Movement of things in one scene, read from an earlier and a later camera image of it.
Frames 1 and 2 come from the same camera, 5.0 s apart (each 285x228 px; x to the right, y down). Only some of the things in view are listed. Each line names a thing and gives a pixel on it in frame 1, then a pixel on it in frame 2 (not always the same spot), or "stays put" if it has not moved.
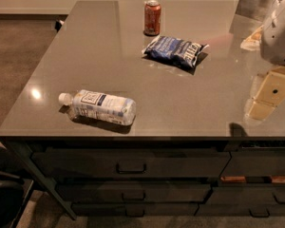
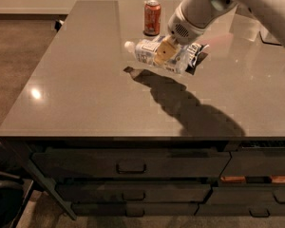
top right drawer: [255, 163] stays put
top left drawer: [131, 162] stays put
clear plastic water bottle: [98, 106] -> [144, 52]
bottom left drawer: [134, 210] stays put
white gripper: [279, 35] -> [182, 30]
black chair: [8, 195] stays put
